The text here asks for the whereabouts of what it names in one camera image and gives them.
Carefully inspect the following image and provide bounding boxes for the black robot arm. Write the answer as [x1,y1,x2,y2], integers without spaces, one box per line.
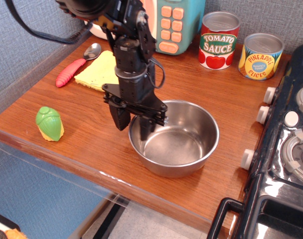
[58,0,167,140]

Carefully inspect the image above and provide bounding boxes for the spoon with red handle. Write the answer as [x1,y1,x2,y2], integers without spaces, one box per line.
[55,43,102,88]

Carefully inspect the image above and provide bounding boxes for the white stove knob middle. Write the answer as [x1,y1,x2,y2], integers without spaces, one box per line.
[256,106,270,124]

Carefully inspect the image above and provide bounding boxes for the toy microwave teal and white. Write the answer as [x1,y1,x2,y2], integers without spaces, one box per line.
[84,0,206,56]

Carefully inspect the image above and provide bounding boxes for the white stove knob back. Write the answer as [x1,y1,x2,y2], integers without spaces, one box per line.
[264,87,277,105]

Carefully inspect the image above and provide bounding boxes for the tomato sauce can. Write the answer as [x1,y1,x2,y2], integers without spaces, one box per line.
[198,11,241,70]

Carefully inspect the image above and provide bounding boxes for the pineapple slices can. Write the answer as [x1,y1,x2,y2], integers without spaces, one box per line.
[238,33,285,81]

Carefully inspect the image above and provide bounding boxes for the black toy stove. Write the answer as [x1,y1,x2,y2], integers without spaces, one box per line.
[207,43,303,239]

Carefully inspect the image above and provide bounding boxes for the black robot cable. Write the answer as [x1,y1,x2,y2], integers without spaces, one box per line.
[4,0,92,45]

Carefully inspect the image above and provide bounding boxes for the white stove knob front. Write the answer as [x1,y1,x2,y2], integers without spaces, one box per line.
[241,149,255,170]

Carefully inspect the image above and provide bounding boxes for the white stove knob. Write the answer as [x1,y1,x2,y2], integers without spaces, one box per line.
[241,149,255,170]
[264,87,277,105]
[256,106,270,124]

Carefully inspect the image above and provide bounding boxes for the black oven door handle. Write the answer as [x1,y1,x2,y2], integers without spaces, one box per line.
[207,197,244,239]

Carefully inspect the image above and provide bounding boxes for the folded yellow cloth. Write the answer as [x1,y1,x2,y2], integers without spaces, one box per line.
[74,50,119,92]

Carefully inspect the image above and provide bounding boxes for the toy corn green husk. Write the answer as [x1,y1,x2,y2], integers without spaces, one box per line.
[35,107,64,141]

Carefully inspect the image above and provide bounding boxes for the stainless steel pot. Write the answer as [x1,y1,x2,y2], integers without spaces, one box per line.
[129,100,219,178]

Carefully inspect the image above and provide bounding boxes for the orange fuzzy object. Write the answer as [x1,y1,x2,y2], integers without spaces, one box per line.
[0,229,27,239]

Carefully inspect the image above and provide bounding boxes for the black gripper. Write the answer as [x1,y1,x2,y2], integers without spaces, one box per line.
[102,63,167,141]

